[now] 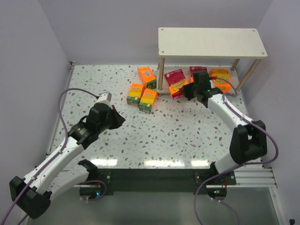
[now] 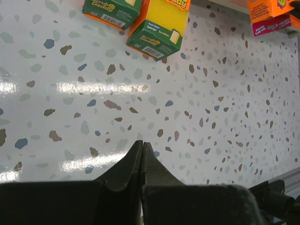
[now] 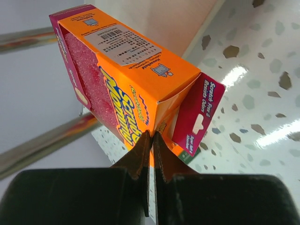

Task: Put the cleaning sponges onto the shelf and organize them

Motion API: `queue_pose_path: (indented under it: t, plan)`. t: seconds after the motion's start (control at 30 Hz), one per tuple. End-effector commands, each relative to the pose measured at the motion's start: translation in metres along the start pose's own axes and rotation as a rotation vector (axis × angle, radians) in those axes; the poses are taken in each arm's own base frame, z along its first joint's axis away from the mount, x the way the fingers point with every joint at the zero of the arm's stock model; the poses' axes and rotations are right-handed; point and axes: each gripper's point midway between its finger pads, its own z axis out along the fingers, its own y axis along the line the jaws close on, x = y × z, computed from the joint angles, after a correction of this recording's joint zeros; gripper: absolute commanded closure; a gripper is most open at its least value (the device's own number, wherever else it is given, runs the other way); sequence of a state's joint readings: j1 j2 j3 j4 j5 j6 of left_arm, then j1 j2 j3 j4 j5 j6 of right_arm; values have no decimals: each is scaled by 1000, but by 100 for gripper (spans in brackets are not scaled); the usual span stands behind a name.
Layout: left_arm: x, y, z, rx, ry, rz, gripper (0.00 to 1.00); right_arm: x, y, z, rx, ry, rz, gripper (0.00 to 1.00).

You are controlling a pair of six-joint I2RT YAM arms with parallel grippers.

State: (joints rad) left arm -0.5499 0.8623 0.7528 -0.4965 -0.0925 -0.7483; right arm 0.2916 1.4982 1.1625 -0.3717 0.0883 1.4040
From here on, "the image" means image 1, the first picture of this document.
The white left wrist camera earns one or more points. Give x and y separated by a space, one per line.
104 98

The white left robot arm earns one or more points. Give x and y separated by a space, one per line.
30 192

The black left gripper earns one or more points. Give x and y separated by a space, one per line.
112 118

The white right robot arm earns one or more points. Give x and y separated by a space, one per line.
248 140

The sponge daddy box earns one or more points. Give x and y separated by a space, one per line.
147 101
135 93

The white two-tier shelf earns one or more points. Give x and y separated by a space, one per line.
207 47

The orange magenta Scrub Mommy box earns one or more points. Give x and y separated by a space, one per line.
175 80

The aluminium frame rail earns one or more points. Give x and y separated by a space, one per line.
249 177

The orange green Scrub Daddy box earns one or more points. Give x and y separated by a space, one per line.
147 77

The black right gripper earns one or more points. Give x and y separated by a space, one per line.
192 89

